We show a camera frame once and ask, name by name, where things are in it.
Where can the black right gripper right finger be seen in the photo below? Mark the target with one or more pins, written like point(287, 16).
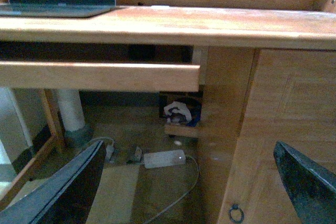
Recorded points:
point(310, 186)

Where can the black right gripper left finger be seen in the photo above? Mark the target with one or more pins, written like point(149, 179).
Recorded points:
point(67, 196)

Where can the white pillar with grey base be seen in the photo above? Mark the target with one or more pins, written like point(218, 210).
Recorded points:
point(77, 131)

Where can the white power adapter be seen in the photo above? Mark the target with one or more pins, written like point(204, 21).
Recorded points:
point(164, 159)

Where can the wooden pull-out keyboard tray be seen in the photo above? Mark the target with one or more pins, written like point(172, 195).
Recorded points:
point(134, 77)

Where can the wooden crate with bags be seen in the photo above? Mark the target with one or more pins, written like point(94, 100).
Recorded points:
point(182, 112)

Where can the black ring drawer handle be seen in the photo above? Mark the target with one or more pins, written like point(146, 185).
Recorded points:
point(236, 214)

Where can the white desk cable grommet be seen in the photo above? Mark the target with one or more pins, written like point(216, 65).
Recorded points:
point(160, 6)

